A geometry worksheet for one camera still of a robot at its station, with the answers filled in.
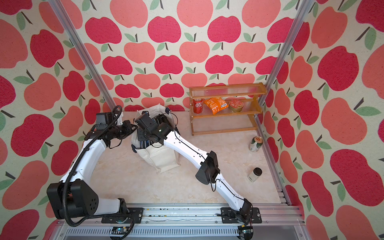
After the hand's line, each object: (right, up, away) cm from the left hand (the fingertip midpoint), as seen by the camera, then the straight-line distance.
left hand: (138, 127), depth 81 cm
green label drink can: (+69, -10, +9) cm, 71 cm away
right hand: (+2, -4, -1) cm, 5 cm away
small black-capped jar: (+64, -27, -2) cm, 69 cm away
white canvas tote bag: (+13, -16, -2) cm, 21 cm away
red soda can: (+34, +14, +12) cm, 38 cm away
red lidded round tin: (+60, +15, +17) cm, 64 cm away
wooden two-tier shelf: (+74, +25, +30) cm, 83 cm away
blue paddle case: (+6, -8, -5) cm, 11 cm away
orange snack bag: (+46, +15, +17) cm, 51 cm away
